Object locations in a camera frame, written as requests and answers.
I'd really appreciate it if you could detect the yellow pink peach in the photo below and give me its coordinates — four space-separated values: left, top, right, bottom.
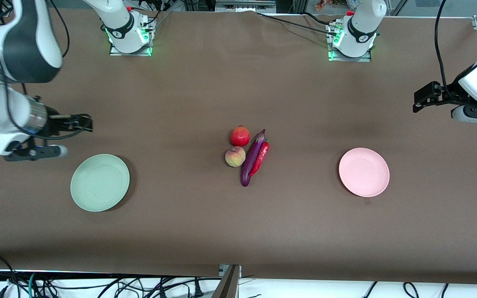
225 146 246 168

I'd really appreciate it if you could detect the red apple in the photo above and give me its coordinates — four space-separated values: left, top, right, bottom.
230 125 251 148

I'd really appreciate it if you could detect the long purple eggplant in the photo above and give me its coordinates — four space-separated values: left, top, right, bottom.
241 129 266 187

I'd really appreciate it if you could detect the red chili pepper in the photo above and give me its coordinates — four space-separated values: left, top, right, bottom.
250 142 270 178

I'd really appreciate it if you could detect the light green plate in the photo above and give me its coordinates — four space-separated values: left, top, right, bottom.
70 154 130 212

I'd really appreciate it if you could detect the pink plate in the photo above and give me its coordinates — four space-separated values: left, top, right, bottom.
338 148 390 197

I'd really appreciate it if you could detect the brown table cloth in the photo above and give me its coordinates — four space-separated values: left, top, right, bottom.
0 7 477 285

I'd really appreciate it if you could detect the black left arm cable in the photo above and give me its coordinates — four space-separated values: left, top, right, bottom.
434 0 459 102

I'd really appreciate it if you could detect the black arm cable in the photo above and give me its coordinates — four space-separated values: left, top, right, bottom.
434 0 459 102
0 0 94 141

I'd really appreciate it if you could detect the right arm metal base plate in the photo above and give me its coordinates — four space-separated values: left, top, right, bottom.
109 41 153 57

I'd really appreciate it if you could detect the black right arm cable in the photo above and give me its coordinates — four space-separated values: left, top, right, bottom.
0 0 94 141

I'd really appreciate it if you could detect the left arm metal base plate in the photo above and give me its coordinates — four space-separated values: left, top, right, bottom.
328 48 372 63

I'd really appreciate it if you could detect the short black table cable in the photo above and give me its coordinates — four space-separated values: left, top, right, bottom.
301 12 332 26

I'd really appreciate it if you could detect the long black table cable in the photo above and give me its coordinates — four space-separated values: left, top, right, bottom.
257 12 339 37

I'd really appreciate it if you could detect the metal rail with sockets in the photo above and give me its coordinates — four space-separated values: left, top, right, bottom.
214 0 277 13

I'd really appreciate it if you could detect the grey metal camera post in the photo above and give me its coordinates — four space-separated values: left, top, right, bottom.
212 264 242 298

